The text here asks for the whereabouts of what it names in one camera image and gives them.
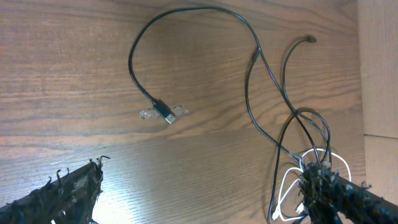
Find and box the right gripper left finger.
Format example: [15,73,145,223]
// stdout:
[1,156,105,224]

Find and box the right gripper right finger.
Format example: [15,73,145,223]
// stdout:
[299,162,397,224]

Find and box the white USB cable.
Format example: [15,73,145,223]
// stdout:
[272,147,352,222]

